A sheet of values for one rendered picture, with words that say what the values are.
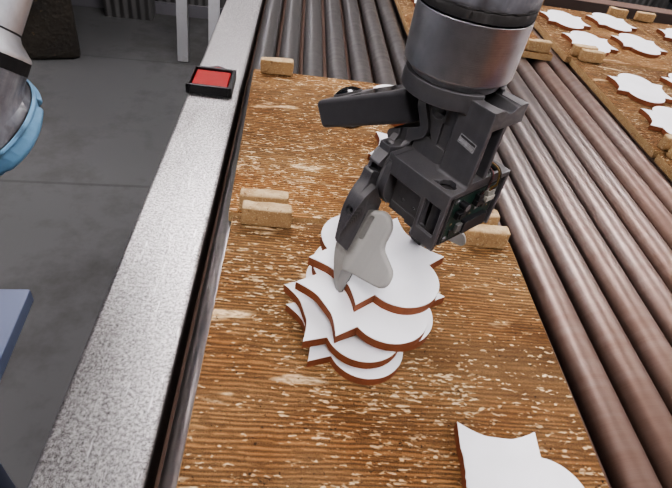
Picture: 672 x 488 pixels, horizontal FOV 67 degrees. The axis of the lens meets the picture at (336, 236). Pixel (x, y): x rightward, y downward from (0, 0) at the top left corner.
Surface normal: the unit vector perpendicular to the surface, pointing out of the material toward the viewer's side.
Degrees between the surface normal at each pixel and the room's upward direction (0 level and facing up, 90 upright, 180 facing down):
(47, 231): 0
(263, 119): 0
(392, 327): 0
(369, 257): 68
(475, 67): 90
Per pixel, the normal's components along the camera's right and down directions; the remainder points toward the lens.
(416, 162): 0.15, -0.74
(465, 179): -0.77, 0.33
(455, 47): -0.38, 0.57
